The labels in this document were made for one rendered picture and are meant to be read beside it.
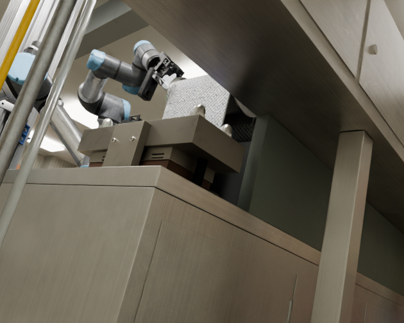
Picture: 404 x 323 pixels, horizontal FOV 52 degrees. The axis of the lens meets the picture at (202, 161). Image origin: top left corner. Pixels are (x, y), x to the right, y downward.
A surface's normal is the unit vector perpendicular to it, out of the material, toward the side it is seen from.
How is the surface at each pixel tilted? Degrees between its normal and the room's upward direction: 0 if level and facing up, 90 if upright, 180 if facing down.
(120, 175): 90
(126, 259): 90
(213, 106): 90
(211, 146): 90
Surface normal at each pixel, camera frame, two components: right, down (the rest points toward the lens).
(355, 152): -0.63, -0.38
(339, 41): 0.74, -0.03
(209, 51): -0.24, 0.92
